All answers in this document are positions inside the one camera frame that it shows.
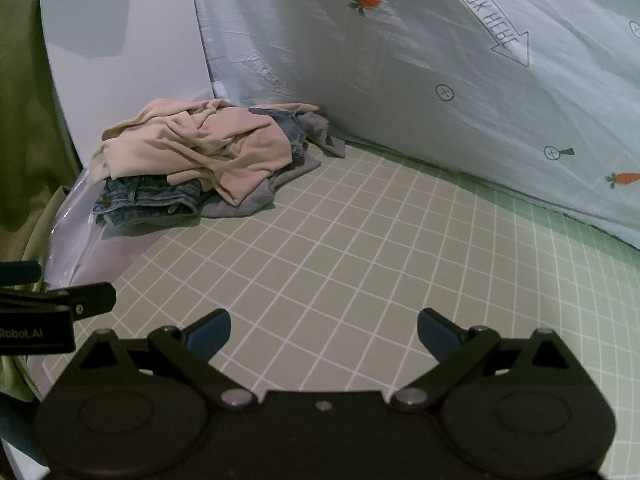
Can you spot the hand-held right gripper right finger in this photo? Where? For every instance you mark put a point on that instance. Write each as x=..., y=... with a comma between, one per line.
x=437, y=335

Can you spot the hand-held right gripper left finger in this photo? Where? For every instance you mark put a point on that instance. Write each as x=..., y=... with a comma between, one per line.
x=210, y=334

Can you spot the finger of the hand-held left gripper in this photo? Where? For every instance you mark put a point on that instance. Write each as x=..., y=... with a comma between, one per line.
x=20, y=273
x=92, y=297

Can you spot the beige sweatshirt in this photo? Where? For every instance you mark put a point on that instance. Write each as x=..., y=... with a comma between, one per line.
x=250, y=145

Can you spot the clear plastic bag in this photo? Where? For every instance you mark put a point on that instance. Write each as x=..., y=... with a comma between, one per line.
x=75, y=240

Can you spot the blue denim jeans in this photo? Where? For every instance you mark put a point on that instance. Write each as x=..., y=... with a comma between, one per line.
x=145, y=200

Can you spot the grey garment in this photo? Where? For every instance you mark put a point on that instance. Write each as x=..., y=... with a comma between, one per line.
x=235, y=208

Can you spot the green cloth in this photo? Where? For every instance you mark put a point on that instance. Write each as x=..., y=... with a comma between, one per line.
x=25, y=135

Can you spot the carrot print quilt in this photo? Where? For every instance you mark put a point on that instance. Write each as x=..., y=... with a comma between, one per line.
x=400, y=85

